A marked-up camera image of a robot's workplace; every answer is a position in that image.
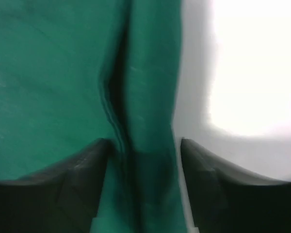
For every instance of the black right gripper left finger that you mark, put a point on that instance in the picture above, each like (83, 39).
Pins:
(61, 198)

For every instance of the green surgical drape cloth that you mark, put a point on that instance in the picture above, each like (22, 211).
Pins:
(75, 71)

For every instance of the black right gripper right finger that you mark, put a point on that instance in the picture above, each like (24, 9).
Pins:
(225, 198)

